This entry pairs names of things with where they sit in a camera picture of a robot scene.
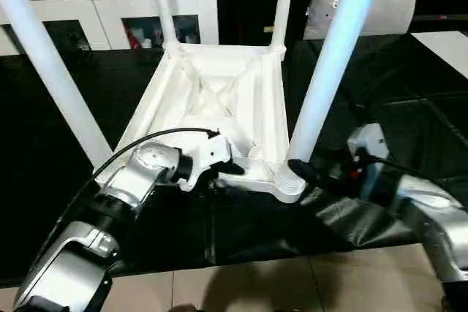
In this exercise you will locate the white plastic table top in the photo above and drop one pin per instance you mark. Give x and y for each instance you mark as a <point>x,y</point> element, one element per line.
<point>175,89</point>

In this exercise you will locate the white plastic table leg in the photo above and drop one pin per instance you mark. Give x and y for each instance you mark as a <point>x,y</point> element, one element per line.
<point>162,5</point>
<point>283,5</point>
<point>329,71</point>
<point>55,71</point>

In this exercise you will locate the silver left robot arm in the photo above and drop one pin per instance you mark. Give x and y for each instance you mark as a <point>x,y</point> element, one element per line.
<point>139,177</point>

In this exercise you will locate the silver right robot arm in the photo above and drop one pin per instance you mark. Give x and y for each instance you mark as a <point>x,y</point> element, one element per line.
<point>438,217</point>

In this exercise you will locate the black work mat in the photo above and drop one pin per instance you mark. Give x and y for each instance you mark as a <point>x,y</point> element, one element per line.
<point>402,89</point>

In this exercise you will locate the dark rounded robot torso part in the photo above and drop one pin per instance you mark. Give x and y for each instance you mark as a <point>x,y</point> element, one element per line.
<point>186,308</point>

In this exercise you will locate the white flat board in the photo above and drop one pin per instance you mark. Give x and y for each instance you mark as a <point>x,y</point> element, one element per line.
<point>442,49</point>

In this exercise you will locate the grey cushion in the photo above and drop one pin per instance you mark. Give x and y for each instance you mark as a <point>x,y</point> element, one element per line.
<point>391,8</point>

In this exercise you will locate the black furniture with yellow label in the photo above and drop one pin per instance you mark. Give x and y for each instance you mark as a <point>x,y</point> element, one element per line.
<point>248,1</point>

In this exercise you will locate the black bar with red light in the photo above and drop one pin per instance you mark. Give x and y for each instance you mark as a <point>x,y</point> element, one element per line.
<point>442,17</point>

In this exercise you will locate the white glass-door cabinet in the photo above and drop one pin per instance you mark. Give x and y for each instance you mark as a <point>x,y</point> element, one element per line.
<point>91,1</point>

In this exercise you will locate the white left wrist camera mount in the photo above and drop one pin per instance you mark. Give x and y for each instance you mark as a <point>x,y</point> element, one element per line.
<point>212,151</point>

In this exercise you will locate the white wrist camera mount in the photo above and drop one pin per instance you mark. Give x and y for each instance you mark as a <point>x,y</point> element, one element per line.
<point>369,140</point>
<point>212,151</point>

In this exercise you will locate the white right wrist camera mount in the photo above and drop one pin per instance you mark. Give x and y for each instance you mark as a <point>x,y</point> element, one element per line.
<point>369,140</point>

